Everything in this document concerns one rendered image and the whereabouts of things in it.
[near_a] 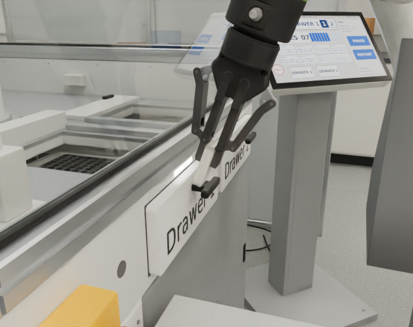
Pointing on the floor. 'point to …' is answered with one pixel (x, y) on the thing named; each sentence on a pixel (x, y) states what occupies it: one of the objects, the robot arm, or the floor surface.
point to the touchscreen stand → (301, 226)
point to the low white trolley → (218, 316)
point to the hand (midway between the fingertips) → (206, 163)
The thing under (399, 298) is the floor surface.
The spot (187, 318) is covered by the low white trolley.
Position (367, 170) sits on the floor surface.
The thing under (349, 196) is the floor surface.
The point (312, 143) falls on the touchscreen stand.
